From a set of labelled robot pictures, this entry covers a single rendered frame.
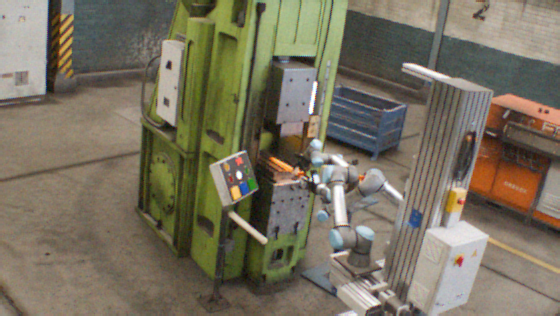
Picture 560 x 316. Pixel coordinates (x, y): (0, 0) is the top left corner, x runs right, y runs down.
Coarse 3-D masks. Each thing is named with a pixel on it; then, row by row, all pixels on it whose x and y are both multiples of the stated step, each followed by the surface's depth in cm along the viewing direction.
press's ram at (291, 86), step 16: (272, 64) 400; (288, 64) 407; (272, 80) 401; (288, 80) 394; (304, 80) 403; (272, 96) 403; (288, 96) 400; (304, 96) 409; (272, 112) 405; (288, 112) 405; (304, 112) 415
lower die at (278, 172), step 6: (264, 150) 458; (264, 156) 444; (264, 162) 436; (270, 162) 436; (258, 168) 435; (264, 168) 429; (270, 168) 427; (276, 168) 426; (282, 168) 427; (270, 174) 423; (276, 174) 421; (282, 174) 425; (288, 174) 428; (294, 174) 432
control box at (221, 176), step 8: (240, 152) 388; (224, 160) 370; (232, 160) 376; (248, 160) 392; (216, 168) 365; (224, 168) 367; (232, 168) 374; (240, 168) 382; (248, 168) 390; (216, 176) 366; (224, 176) 365; (232, 176) 373; (248, 176) 387; (216, 184) 368; (224, 184) 365; (232, 184) 371; (256, 184) 393; (224, 192) 367; (240, 192) 376; (224, 200) 368; (232, 200) 367
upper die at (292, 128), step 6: (264, 120) 422; (264, 126) 423; (270, 126) 417; (276, 126) 411; (282, 126) 407; (288, 126) 410; (294, 126) 414; (300, 126) 417; (276, 132) 412; (282, 132) 409; (288, 132) 413; (294, 132) 416; (300, 132) 420
